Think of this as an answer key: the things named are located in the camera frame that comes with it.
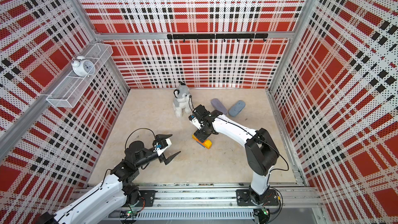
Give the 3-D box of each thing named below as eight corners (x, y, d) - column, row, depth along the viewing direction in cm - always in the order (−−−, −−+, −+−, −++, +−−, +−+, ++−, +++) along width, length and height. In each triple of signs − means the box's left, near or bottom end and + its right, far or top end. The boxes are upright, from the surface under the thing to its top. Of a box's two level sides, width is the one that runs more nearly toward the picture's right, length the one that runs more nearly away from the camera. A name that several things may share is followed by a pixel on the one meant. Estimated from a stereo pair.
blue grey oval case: (227, 114, 108) (227, 111, 105) (239, 101, 116) (239, 98, 113) (234, 118, 106) (235, 116, 103) (246, 105, 113) (246, 102, 111)
